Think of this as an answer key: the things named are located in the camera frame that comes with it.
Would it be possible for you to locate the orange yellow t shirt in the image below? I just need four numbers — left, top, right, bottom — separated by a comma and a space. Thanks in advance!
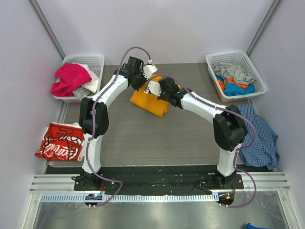
130, 83, 171, 117

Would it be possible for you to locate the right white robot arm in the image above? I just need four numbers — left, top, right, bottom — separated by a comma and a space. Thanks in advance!
157, 77, 248, 188

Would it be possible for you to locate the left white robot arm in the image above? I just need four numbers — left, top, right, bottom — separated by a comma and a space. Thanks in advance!
72, 57, 147, 191

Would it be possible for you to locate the left white plastic basket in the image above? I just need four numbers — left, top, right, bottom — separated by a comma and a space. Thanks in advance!
53, 54, 104, 103

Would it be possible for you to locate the white plastic basket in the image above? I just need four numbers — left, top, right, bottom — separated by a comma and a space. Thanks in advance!
205, 50, 267, 103
53, 54, 104, 103

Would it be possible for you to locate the white grey garment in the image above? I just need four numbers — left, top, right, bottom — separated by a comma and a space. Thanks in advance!
72, 62, 99, 100

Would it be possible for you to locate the blue t shirt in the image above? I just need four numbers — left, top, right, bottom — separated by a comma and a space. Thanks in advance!
216, 75, 255, 96

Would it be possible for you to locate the orange garment in basket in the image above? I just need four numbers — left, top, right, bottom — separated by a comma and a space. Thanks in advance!
217, 78, 248, 91

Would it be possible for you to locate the pink t shirt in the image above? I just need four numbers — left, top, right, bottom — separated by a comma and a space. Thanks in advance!
51, 63, 92, 97

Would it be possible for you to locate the right white plastic basket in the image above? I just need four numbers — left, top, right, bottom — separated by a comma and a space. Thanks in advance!
205, 50, 267, 103

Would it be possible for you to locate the grey t shirt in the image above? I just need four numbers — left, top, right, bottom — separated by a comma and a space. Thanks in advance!
212, 62, 255, 85

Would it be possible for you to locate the red white printed t shirt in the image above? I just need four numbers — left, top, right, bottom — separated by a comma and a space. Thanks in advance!
35, 122, 85, 161

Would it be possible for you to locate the blue checkered shirt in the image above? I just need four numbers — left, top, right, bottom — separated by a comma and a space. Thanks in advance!
237, 104, 280, 170

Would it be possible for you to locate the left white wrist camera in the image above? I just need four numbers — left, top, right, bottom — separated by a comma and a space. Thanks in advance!
143, 60, 158, 80

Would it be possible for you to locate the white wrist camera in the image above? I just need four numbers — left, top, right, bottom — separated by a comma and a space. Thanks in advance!
143, 60, 158, 80
144, 81, 162, 97

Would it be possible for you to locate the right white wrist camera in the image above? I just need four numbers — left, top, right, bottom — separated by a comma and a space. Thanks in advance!
144, 81, 162, 97

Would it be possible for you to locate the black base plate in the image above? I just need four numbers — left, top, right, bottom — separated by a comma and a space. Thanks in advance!
45, 164, 275, 191

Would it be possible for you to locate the white slotted cable duct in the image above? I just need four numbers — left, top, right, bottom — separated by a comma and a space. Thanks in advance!
40, 193, 219, 203

